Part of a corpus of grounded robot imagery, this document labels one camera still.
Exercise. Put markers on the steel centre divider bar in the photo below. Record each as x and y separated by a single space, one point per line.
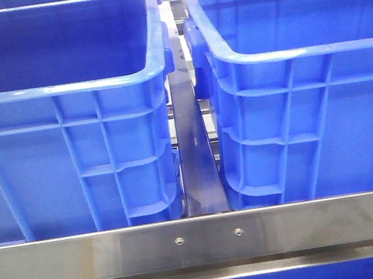
202 186

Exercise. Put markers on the left blue plastic crate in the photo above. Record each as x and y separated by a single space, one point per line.
84 139

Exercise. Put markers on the blue plastic crate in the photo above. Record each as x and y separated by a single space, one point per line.
291 85
84 139

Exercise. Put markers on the right blue plastic crate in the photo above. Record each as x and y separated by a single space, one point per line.
291 85

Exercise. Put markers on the left rail screw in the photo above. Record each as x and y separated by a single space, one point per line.
179 241

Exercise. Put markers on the rail screw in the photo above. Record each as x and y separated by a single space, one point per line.
238 232
179 241

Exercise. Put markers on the right rail screw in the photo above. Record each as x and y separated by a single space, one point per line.
238 232

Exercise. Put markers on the steel front rack rail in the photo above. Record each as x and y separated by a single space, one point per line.
275 239

